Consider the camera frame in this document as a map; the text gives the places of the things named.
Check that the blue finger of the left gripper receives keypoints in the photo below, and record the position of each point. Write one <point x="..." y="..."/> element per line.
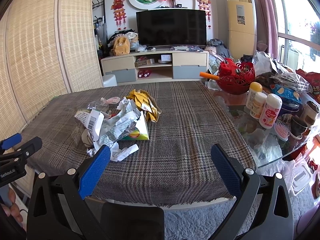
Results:
<point x="10" y="142"/>

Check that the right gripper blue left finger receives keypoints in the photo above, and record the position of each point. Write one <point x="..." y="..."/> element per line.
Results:
<point x="91" y="170"/>

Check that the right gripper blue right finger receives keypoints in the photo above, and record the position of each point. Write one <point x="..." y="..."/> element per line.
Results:
<point x="229" y="169"/>

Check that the white torn paper scrap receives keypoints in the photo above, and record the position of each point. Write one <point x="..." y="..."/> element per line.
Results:
<point x="116" y="154"/>

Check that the white silver wrapper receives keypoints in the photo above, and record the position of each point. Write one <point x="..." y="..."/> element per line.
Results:
<point x="107" y="128"/>

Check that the green white paper box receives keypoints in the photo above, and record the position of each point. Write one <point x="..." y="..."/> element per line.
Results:
<point x="141" y="130"/>

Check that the clear plastic bag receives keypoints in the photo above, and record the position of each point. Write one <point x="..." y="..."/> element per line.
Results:
<point x="99" y="105"/>

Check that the yellow paper bag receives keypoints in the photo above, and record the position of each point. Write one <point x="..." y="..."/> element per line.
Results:
<point x="146" y="103"/>

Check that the person's left hand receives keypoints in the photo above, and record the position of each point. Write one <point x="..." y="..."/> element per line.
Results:
<point x="13" y="210"/>

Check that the pink hair brush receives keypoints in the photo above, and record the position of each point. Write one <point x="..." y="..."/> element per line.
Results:
<point x="282" y="130"/>

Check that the white cap cream bottle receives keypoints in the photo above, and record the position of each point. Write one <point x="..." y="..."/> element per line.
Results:
<point x="257" y="105"/>

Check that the dark ceramic cup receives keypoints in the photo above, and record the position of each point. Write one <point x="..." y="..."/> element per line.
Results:
<point x="297" y="127"/>

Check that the yellow cap white bottle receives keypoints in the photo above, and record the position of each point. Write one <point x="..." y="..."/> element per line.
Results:
<point x="254" y="88"/>

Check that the red plastic basket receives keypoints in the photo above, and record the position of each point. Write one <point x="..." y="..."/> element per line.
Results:
<point x="235" y="78"/>

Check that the blue snack bag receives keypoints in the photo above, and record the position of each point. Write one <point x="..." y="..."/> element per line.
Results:
<point x="286" y="94"/>

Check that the bamboo folding screen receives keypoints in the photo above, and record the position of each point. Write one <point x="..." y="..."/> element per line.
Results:
<point x="47" y="50"/>

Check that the white plastic stool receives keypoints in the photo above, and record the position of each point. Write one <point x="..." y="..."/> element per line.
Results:
<point x="109" y="80"/>

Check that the cream grey TV cabinet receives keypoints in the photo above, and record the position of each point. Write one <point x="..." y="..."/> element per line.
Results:
<point x="156" y="66"/>

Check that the yellow plush backpack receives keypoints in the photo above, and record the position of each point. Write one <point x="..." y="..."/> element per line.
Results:
<point x="121" y="46"/>

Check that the black coat rack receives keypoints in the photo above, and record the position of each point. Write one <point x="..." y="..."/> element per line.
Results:
<point x="99" y="23"/>

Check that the black flat screen television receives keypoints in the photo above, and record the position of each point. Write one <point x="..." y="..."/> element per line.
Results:
<point x="168" y="27"/>

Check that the cream standing air conditioner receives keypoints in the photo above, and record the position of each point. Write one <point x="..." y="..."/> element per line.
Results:
<point x="242" y="27"/>

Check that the pink curtain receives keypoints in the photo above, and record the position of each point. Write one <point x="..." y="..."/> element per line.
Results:
<point x="269" y="26"/>

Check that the orange handled tool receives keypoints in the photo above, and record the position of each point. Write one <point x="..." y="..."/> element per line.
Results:
<point x="209" y="76"/>

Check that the red hanging wall ornament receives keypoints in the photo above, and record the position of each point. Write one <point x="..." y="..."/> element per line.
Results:
<point x="119" y="14"/>

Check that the pink hanging wall ornament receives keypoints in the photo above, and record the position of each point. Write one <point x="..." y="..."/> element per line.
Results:
<point x="205" y="5"/>

